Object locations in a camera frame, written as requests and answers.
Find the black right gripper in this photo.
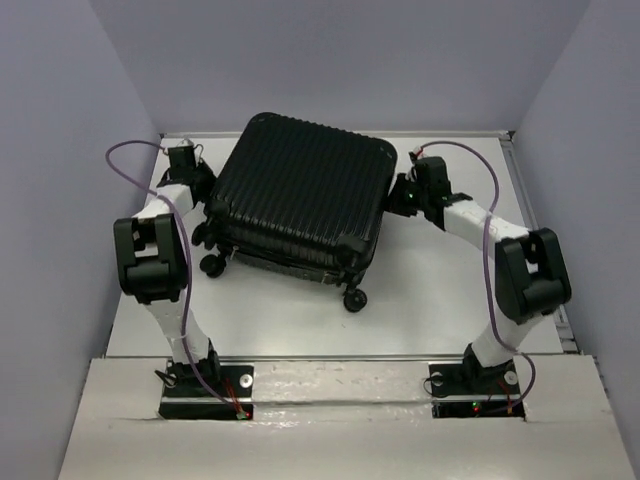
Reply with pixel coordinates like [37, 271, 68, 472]
[376, 172, 428, 217]

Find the black ribbed hard suitcase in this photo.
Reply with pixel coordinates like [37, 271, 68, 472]
[192, 112, 397, 313]

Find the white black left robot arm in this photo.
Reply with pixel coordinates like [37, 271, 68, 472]
[105, 139, 222, 395]

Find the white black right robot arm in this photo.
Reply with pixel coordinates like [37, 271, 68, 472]
[389, 153, 572, 397]

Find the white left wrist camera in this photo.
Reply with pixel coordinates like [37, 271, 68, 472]
[176, 138, 204, 158]

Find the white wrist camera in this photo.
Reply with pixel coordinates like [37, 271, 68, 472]
[176, 138, 204, 158]
[407, 149, 429, 183]

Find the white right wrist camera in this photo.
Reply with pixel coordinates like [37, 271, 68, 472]
[407, 149, 429, 183]

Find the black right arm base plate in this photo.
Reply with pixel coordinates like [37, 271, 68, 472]
[423, 361, 525, 419]

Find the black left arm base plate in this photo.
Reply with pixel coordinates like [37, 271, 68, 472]
[154, 362, 255, 421]

